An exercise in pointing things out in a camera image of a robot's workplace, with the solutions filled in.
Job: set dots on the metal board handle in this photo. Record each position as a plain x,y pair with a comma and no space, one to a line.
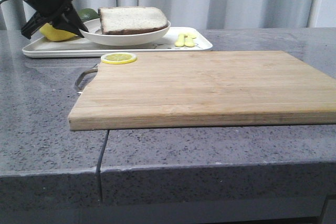
78,81

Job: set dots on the wooden cutting board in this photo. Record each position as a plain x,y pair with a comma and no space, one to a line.
205,88

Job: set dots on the white round plate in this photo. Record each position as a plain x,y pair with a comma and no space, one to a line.
94,34

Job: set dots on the bread slice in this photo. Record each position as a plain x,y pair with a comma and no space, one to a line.
129,20

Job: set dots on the green lime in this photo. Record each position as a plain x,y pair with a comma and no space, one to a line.
87,14

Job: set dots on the lemon slice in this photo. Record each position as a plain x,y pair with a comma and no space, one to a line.
118,58

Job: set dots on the yellow plastic knife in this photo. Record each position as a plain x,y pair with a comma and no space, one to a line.
189,40

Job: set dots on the front yellow lemon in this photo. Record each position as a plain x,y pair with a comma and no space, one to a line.
55,35

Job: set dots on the white bear tray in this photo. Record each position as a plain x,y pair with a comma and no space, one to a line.
82,47

